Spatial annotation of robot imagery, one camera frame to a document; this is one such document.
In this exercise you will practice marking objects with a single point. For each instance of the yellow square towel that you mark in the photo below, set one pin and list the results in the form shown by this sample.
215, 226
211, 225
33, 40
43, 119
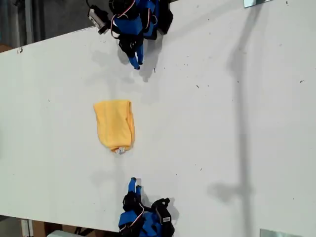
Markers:
113, 126

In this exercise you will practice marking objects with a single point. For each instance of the brown cardboard box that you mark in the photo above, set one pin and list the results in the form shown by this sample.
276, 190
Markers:
39, 228

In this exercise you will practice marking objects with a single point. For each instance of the white table leg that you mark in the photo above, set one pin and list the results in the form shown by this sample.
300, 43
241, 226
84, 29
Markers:
26, 228

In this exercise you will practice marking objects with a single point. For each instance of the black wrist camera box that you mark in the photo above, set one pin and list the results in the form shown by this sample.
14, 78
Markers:
97, 16
160, 207

